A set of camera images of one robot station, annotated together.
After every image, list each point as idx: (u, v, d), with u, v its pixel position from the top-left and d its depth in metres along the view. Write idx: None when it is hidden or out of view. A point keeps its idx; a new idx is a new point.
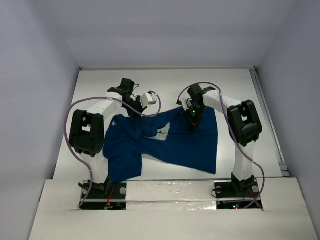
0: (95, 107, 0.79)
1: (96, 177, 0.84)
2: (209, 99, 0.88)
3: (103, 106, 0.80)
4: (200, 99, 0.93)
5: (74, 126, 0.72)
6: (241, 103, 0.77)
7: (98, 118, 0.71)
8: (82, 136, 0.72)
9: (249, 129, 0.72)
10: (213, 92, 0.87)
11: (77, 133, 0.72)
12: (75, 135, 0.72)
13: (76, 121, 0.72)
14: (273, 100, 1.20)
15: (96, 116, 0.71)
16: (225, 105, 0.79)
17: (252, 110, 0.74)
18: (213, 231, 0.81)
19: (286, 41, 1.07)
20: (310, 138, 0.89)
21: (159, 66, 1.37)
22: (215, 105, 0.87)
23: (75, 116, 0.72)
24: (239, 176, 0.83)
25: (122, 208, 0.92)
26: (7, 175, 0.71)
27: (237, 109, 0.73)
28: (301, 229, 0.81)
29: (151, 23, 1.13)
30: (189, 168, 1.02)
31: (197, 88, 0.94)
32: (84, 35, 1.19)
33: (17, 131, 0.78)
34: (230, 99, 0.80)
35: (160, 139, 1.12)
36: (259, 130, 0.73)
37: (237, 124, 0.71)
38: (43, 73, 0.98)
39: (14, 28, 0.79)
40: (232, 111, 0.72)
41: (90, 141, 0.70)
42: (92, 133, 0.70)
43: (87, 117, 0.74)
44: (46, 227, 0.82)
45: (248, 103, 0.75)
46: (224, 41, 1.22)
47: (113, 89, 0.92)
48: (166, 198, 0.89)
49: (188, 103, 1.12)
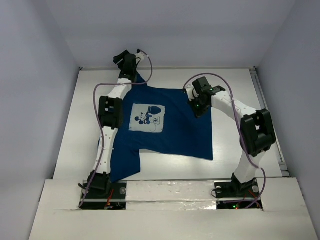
0: (113, 92, 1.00)
1: (103, 162, 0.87)
2: (218, 102, 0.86)
3: (119, 91, 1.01)
4: (207, 98, 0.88)
5: (100, 108, 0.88)
6: (255, 112, 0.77)
7: (119, 101, 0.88)
8: (107, 116, 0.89)
9: (262, 140, 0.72)
10: (223, 94, 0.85)
11: (104, 114, 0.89)
12: (102, 115, 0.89)
13: (101, 105, 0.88)
14: (273, 100, 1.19)
15: (118, 100, 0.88)
16: (239, 113, 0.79)
17: (267, 120, 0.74)
18: (213, 231, 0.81)
19: (286, 41, 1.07)
20: (310, 137, 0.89)
21: (159, 66, 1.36)
22: (224, 108, 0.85)
23: (100, 100, 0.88)
24: (241, 178, 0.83)
25: (122, 208, 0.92)
26: (7, 175, 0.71)
27: (251, 119, 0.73)
28: (302, 229, 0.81)
29: (151, 22, 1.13)
30: (188, 169, 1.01)
31: (204, 84, 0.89)
32: (84, 35, 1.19)
33: (17, 131, 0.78)
34: (243, 106, 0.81)
35: (156, 131, 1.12)
36: (272, 141, 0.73)
37: (252, 136, 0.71)
38: (43, 73, 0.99)
39: (14, 27, 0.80)
40: (247, 122, 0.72)
41: (113, 118, 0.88)
42: (117, 113, 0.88)
43: (110, 101, 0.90)
44: (47, 227, 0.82)
45: (263, 113, 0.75)
46: (224, 41, 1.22)
47: (123, 75, 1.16)
48: (166, 198, 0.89)
49: (195, 93, 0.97)
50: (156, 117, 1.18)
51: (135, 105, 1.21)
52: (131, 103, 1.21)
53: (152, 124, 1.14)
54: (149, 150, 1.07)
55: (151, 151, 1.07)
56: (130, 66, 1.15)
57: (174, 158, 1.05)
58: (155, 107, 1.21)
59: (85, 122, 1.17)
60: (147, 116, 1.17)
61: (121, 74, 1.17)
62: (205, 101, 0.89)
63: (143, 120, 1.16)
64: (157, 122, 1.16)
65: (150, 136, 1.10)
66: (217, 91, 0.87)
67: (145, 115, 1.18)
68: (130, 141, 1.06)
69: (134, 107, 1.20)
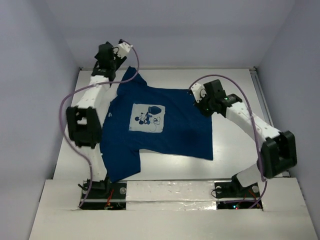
0: (84, 99, 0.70)
1: (97, 174, 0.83)
2: (234, 115, 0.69)
3: (91, 95, 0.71)
4: (220, 108, 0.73)
5: (69, 123, 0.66)
6: (278, 132, 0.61)
7: (92, 111, 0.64)
8: (80, 131, 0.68)
9: (281, 164, 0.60)
10: (240, 106, 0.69)
11: (76, 130, 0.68)
12: (74, 131, 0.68)
13: (70, 118, 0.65)
14: (273, 100, 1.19)
15: (91, 111, 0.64)
16: (259, 133, 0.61)
17: (291, 144, 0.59)
18: (213, 231, 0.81)
19: (286, 41, 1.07)
20: (310, 137, 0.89)
21: (159, 66, 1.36)
22: (241, 123, 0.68)
23: (67, 112, 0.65)
24: (241, 179, 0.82)
25: (122, 208, 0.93)
26: (7, 174, 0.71)
27: (274, 142, 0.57)
28: (302, 229, 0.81)
29: (151, 22, 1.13)
30: (188, 169, 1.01)
31: (218, 89, 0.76)
32: (84, 35, 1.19)
33: (17, 130, 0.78)
34: (263, 123, 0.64)
35: (156, 131, 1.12)
36: (291, 165, 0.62)
37: (272, 161, 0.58)
38: (43, 72, 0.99)
39: (14, 27, 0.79)
40: (269, 146, 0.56)
41: (89, 134, 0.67)
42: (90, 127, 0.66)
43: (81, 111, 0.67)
44: (47, 227, 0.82)
45: (287, 135, 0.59)
46: (224, 41, 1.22)
47: (97, 71, 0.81)
48: (166, 198, 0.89)
49: (202, 93, 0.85)
50: (156, 117, 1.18)
51: (135, 105, 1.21)
52: (131, 103, 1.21)
53: (152, 124, 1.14)
54: (149, 150, 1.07)
55: (151, 151, 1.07)
56: (105, 59, 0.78)
57: (174, 158, 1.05)
58: (155, 107, 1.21)
59: None
60: (147, 116, 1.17)
61: (95, 69, 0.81)
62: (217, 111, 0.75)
63: (143, 120, 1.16)
64: (157, 122, 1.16)
65: (150, 136, 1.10)
66: (232, 99, 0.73)
67: (145, 115, 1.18)
68: (130, 141, 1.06)
69: (134, 107, 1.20)
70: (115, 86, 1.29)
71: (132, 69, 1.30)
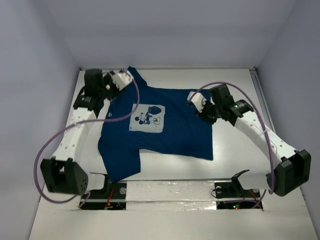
0: (63, 146, 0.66)
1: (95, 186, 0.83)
2: (246, 127, 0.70)
3: (72, 141, 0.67)
4: (230, 116, 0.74)
5: (47, 178, 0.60)
6: (294, 151, 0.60)
7: (71, 166, 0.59)
8: (60, 184, 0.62)
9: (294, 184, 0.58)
10: (252, 118, 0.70)
11: (55, 184, 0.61)
12: (52, 186, 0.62)
13: (47, 174, 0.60)
14: (273, 101, 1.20)
15: (70, 166, 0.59)
16: (274, 151, 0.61)
17: (306, 164, 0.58)
18: (213, 231, 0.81)
19: (286, 41, 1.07)
20: (310, 137, 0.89)
21: (159, 66, 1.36)
22: (253, 136, 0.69)
23: (44, 168, 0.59)
24: (242, 180, 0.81)
25: (122, 208, 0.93)
26: (7, 174, 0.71)
27: (291, 164, 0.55)
28: (302, 229, 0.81)
29: (151, 22, 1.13)
30: (188, 169, 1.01)
31: (225, 95, 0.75)
32: (84, 35, 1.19)
33: (17, 130, 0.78)
34: (277, 139, 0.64)
35: (156, 131, 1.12)
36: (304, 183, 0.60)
37: (287, 182, 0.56)
38: (43, 73, 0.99)
39: (14, 27, 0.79)
40: (285, 168, 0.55)
41: (70, 187, 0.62)
42: (71, 182, 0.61)
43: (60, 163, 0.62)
44: (47, 227, 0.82)
45: (303, 155, 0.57)
46: (224, 41, 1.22)
47: (80, 103, 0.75)
48: (166, 198, 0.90)
49: (202, 102, 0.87)
50: (156, 117, 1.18)
51: (135, 105, 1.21)
52: (131, 103, 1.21)
53: (152, 124, 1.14)
54: (149, 150, 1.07)
55: (151, 151, 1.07)
56: (91, 85, 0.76)
57: (174, 158, 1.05)
58: (155, 107, 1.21)
59: None
60: (147, 116, 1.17)
61: (79, 100, 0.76)
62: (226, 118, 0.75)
63: (143, 120, 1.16)
64: (157, 122, 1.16)
65: (150, 136, 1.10)
66: (243, 107, 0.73)
67: (145, 115, 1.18)
68: (130, 141, 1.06)
69: (134, 107, 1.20)
70: None
71: (132, 69, 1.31)
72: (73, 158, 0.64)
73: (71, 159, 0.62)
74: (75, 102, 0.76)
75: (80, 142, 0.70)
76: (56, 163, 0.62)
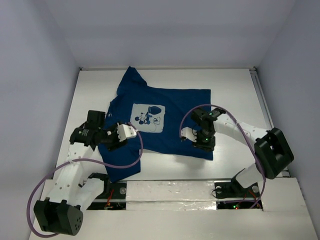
0: (58, 186, 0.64)
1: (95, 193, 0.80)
2: (222, 127, 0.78)
3: (67, 180, 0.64)
4: (208, 124, 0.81)
5: (40, 220, 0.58)
6: (267, 132, 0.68)
7: (64, 208, 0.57)
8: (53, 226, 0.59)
9: (280, 161, 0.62)
10: (225, 117, 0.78)
11: (47, 225, 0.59)
12: (45, 226, 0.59)
13: (40, 215, 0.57)
14: (273, 100, 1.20)
15: (63, 210, 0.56)
16: (249, 136, 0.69)
17: (282, 139, 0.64)
18: (212, 231, 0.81)
19: (286, 41, 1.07)
20: (310, 137, 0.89)
21: (159, 66, 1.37)
22: (230, 133, 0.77)
23: (36, 210, 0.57)
24: (244, 182, 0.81)
25: (122, 208, 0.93)
26: (7, 174, 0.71)
27: (266, 142, 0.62)
28: (302, 229, 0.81)
29: (151, 22, 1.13)
30: (188, 168, 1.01)
31: (202, 112, 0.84)
32: (84, 35, 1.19)
33: (17, 131, 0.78)
34: (250, 127, 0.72)
35: (156, 131, 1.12)
36: (291, 159, 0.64)
37: (270, 160, 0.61)
38: (43, 73, 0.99)
39: (14, 27, 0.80)
40: (262, 146, 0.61)
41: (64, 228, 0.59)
42: (64, 225, 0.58)
43: (53, 205, 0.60)
44: None
45: (275, 132, 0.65)
46: (224, 42, 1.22)
47: (78, 135, 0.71)
48: (166, 198, 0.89)
49: (194, 131, 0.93)
50: (156, 117, 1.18)
51: (135, 105, 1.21)
52: (131, 103, 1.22)
53: (152, 125, 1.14)
54: (149, 150, 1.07)
55: (151, 151, 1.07)
56: (93, 120, 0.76)
57: (174, 158, 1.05)
58: (155, 107, 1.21)
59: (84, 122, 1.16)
60: (147, 116, 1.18)
61: (76, 132, 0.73)
62: (208, 128, 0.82)
63: (143, 120, 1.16)
64: (157, 122, 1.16)
65: (150, 136, 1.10)
66: (216, 113, 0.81)
67: (145, 115, 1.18)
68: (130, 141, 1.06)
69: (134, 107, 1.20)
70: (115, 86, 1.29)
71: (132, 69, 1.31)
72: (67, 199, 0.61)
73: (65, 200, 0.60)
74: (72, 134, 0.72)
75: (75, 180, 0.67)
76: (49, 204, 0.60)
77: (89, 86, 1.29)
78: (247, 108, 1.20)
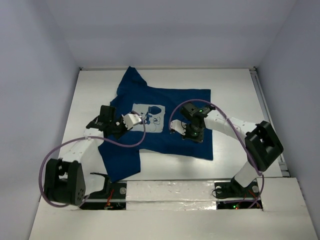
0: (71, 151, 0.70)
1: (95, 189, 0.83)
2: (213, 123, 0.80)
3: (80, 149, 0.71)
4: (198, 121, 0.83)
5: (49, 178, 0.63)
6: (256, 125, 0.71)
7: (74, 168, 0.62)
8: (58, 189, 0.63)
9: (270, 154, 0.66)
10: (215, 114, 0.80)
11: (53, 186, 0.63)
12: (50, 188, 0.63)
13: (50, 173, 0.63)
14: (273, 100, 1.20)
15: (74, 167, 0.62)
16: (239, 131, 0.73)
17: (270, 132, 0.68)
18: (212, 231, 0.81)
19: (286, 41, 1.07)
20: (309, 137, 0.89)
21: (159, 66, 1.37)
22: (221, 128, 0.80)
23: (48, 165, 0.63)
24: (244, 182, 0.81)
25: (122, 208, 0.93)
26: (7, 174, 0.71)
27: (256, 136, 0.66)
28: (302, 229, 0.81)
29: (151, 22, 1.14)
30: (187, 168, 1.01)
31: (191, 108, 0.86)
32: (84, 35, 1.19)
33: (17, 131, 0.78)
34: (241, 122, 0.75)
35: (156, 131, 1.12)
36: (280, 151, 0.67)
37: (261, 154, 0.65)
38: (43, 73, 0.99)
39: (14, 27, 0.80)
40: (252, 140, 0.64)
41: (67, 193, 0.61)
42: (70, 185, 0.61)
43: (64, 165, 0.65)
44: (47, 227, 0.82)
45: (264, 126, 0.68)
46: (224, 41, 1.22)
47: (93, 124, 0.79)
48: (166, 198, 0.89)
49: (183, 124, 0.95)
50: (156, 117, 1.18)
51: (135, 105, 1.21)
52: (131, 103, 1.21)
53: (152, 125, 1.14)
54: (149, 150, 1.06)
55: (151, 151, 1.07)
56: (105, 114, 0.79)
57: (174, 158, 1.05)
58: (155, 107, 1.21)
59: (84, 121, 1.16)
60: (147, 116, 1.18)
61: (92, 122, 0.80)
62: (198, 124, 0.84)
63: (144, 120, 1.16)
64: (157, 122, 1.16)
65: (150, 136, 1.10)
66: (206, 110, 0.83)
67: (145, 115, 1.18)
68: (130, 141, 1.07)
69: (134, 107, 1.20)
70: (115, 86, 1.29)
71: (132, 69, 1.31)
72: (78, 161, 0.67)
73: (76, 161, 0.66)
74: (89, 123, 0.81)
75: (86, 154, 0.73)
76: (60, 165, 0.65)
77: (89, 85, 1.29)
78: (247, 108, 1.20)
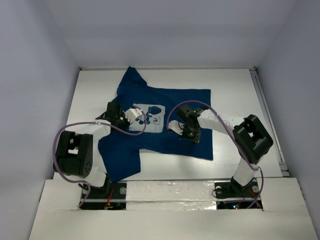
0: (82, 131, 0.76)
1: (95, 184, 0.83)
2: (205, 121, 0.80)
3: (92, 130, 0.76)
4: (193, 121, 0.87)
5: (61, 147, 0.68)
6: (243, 119, 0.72)
7: (87, 138, 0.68)
8: (68, 158, 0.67)
9: (259, 146, 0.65)
10: (207, 112, 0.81)
11: (64, 155, 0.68)
12: (61, 156, 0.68)
13: (63, 142, 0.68)
14: (273, 100, 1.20)
15: (86, 137, 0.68)
16: (229, 126, 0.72)
17: (258, 125, 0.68)
18: (213, 231, 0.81)
19: (286, 41, 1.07)
20: (310, 137, 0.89)
21: (159, 66, 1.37)
22: (214, 126, 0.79)
23: (63, 135, 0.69)
24: (242, 181, 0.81)
25: (122, 208, 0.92)
26: (7, 174, 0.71)
27: (243, 128, 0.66)
28: (302, 229, 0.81)
29: (151, 23, 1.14)
30: (187, 168, 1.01)
31: (187, 109, 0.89)
32: (85, 35, 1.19)
33: (17, 131, 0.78)
34: (230, 117, 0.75)
35: (156, 131, 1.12)
36: (270, 143, 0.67)
37: (249, 144, 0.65)
38: (43, 73, 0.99)
39: (15, 28, 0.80)
40: (239, 131, 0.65)
41: (77, 161, 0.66)
42: (81, 154, 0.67)
43: (75, 138, 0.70)
44: (47, 227, 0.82)
45: (251, 119, 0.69)
46: (224, 42, 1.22)
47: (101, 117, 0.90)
48: (166, 198, 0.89)
49: (180, 125, 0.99)
50: (156, 117, 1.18)
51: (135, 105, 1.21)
52: (131, 103, 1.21)
53: (151, 125, 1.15)
54: (149, 150, 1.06)
55: (151, 151, 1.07)
56: (112, 111, 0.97)
57: (174, 158, 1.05)
58: (155, 107, 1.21)
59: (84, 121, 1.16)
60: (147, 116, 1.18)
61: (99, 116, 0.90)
62: (193, 125, 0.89)
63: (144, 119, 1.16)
64: (157, 121, 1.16)
65: (150, 136, 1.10)
66: (200, 110, 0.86)
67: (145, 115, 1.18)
68: (130, 141, 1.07)
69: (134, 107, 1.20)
70: (115, 86, 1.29)
71: (132, 69, 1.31)
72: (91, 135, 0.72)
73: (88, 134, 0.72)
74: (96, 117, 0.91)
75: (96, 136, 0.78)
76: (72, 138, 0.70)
77: (89, 85, 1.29)
78: (247, 108, 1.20)
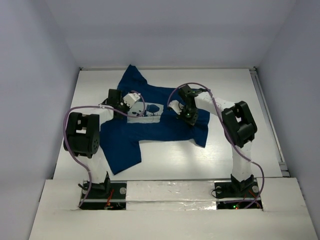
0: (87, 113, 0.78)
1: (95, 178, 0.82)
2: (202, 102, 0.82)
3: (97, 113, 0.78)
4: (191, 101, 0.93)
5: (70, 127, 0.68)
6: (234, 104, 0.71)
7: (95, 117, 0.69)
8: (78, 136, 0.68)
9: (244, 130, 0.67)
10: (204, 94, 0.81)
11: (73, 133, 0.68)
12: (70, 135, 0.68)
13: (71, 123, 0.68)
14: (273, 100, 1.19)
15: (93, 117, 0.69)
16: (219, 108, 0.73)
17: (246, 111, 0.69)
18: (212, 231, 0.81)
19: (286, 41, 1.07)
20: (310, 137, 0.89)
21: (159, 66, 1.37)
22: (208, 108, 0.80)
23: (71, 116, 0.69)
24: (239, 177, 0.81)
25: (122, 208, 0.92)
26: (7, 174, 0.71)
27: (231, 111, 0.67)
28: (302, 229, 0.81)
29: (151, 23, 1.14)
30: (188, 168, 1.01)
31: (188, 90, 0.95)
32: (84, 35, 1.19)
33: (17, 131, 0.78)
34: (223, 100, 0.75)
35: (153, 122, 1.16)
36: (253, 129, 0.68)
37: (235, 127, 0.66)
38: (44, 74, 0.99)
39: (15, 28, 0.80)
40: (227, 114, 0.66)
41: (86, 139, 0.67)
42: (89, 132, 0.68)
43: (82, 119, 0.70)
44: (47, 227, 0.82)
45: (241, 105, 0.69)
46: (224, 41, 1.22)
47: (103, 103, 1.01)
48: (166, 198, 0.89)
49: (180, 106, 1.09)
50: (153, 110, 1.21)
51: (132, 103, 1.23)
52: None
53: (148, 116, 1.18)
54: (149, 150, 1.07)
55: (151, 151, 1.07)
56: (113, 97, 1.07)
57: (174, 158, 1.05)
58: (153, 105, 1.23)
59: None
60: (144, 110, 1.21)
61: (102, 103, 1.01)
62: (191, 105, 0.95)
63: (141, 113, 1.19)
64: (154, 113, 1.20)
65: (150, 136, 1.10)
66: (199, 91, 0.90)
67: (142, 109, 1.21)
68: (130, 141, 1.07)
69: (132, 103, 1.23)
70: (115, 86, 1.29)
71: (133, 67, 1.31)
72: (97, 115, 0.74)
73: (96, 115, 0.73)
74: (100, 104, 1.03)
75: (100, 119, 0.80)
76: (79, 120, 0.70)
77: (89, 85, 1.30)
78: None
